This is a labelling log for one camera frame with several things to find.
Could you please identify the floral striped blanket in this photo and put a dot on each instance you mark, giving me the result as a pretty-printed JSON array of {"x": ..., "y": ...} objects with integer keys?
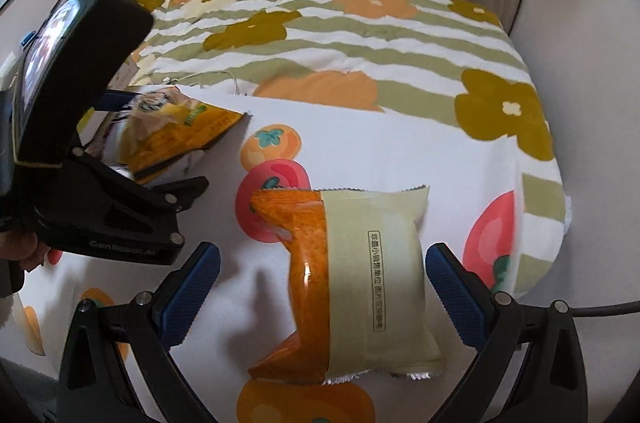
[{"x": 400, "y": 43}]

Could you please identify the orange beige snack packet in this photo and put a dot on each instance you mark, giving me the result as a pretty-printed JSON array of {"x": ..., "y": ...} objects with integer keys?
[{"x": 370, "y": 263}]

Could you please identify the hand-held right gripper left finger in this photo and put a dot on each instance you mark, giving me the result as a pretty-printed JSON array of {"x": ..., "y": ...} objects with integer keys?
[{"x": 192, "y": 283}]

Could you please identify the person's left hand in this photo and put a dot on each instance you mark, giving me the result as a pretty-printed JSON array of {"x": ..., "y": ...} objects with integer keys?
[{"x": 20, "y": 250}]

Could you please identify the white fruit print sheet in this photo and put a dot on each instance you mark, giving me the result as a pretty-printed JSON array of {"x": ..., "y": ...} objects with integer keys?
[{"x": 375, "y": 153}]

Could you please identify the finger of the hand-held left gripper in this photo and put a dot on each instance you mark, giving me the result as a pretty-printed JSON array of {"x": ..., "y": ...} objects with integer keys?
[
  {"x": 187, "y": 188},
  {"x": 112, "y": 99}
]

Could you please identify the yellow orange snack packet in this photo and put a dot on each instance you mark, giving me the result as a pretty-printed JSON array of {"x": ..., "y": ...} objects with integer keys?
[{"x": 170, "y": 138}]

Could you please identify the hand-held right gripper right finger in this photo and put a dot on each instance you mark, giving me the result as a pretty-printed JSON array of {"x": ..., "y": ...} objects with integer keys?
[{"x": 452, "y": 288}]

